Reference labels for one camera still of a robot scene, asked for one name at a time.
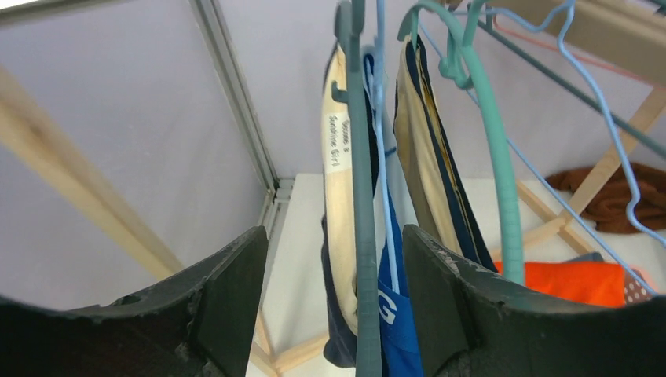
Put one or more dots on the blue white-lettered underwear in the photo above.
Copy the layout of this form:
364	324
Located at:
399	339

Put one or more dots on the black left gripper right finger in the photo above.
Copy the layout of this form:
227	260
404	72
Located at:
471	321

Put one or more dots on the beige navy-trimmed underwear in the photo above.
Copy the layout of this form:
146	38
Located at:
441	204

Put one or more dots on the light blue wire hanger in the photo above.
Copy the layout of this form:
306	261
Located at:
549	131

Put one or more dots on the orange folded garment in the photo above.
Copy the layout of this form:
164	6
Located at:
593	283

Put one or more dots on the grey-blue plastic hanger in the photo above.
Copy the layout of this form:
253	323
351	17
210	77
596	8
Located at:
349	25

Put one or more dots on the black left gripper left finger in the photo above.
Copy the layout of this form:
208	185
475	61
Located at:
198	322

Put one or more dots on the teal plastic hanger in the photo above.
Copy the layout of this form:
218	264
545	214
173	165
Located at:
462	65

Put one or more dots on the pink perforated plastic basket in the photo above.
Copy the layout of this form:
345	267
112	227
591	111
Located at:
634	291

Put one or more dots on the cream navy labelled underwear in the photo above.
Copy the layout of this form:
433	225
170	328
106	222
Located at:
338	254

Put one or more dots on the wooden clothes rack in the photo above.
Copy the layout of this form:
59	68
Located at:
115	105

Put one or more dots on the brown cloth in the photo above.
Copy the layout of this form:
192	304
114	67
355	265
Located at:
608	208

